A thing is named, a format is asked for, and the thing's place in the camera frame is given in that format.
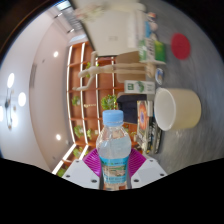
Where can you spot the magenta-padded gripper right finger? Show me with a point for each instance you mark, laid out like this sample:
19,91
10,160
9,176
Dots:
148,173

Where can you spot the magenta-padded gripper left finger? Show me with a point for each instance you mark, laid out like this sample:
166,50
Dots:
80,174

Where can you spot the clear blue-capped water bottle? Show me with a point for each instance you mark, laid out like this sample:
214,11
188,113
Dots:
113,150

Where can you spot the stack of dark books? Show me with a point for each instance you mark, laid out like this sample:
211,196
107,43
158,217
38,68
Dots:
148,130

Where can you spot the dark office chair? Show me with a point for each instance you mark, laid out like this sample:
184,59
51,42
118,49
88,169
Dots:
128,106

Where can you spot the cream ceramic mug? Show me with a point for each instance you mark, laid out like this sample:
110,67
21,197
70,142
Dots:
185,110

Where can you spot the wooden shelf unit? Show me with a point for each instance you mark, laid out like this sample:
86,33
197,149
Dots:
86,96

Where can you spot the ceiling lights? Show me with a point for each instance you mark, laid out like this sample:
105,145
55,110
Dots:
22,99

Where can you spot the small painted stone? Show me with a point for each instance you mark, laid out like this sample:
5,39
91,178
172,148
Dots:
159,76

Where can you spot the wooden artist mannequin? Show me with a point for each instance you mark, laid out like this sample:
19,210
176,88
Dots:
116,70

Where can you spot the ceiling air vent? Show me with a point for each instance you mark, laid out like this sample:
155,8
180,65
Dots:
33,76

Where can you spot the tan chair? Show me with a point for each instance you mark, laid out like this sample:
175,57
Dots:
128,58

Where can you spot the small green white box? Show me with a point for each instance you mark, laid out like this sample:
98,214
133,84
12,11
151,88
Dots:
155,51

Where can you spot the flat round red coaster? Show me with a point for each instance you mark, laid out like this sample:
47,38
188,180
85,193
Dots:
180,46

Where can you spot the white partition with dark top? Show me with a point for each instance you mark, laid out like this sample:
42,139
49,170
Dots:
110,30

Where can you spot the white wall socket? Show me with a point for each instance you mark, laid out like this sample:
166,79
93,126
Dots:
113,38

